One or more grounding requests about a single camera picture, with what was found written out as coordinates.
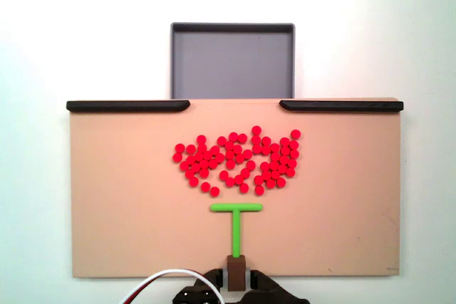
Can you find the brown pusher holder block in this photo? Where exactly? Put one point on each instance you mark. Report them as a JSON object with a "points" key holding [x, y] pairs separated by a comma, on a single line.
{"points": [[236, 273]]}

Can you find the green T-shaped pusher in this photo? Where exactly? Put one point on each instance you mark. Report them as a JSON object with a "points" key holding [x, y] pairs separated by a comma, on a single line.
{"points": [[236, 229]]}

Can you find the red round granule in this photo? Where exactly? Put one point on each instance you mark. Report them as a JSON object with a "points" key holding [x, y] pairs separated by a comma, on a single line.
{"points": [[245, 173], [199, 156], [214, 150], [214, 191], [203, 173], [275, 157], [221, 140], [230, 154], [250, 164], [257, 149], [294, 154], [285, 150], [274, 147], [213, 164], [284, 159], [189, 174], [275, 175], [190, 158], [284, 141], [184, 165], [207, 155], [280, 182], [205, 186], [195, 167], [242, 137], [259, 190], [274, 165], [201, 139], [177, 157], [266, 175], [237, 149], [256, 129], [282, 168], [223, 175], [180, 147], [247, 154], [233, 136], [256, 139], [203, 164], [191, 149], [264, 166], [295, 134], [292, 163], [244, 187], [230, 164], [193, 181], [258, 179], [229, 146], [294, 145], [202, 147], [238, 179], [219, 157], [266, 140], [270, 183], [290, 172], [240, 158], [230, 182], [265, 149]]}

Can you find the tan rectangular board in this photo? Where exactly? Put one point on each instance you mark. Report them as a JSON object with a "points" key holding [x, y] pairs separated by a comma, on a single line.
{"points": [[124, 218]]}

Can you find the black edge bar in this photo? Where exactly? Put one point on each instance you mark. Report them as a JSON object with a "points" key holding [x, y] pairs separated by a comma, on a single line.
{"points": [[342, 106], [128, 106]]}

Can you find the grey square tray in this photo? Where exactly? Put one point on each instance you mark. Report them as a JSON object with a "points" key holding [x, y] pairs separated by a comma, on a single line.
{"points": [[231, 62]]}

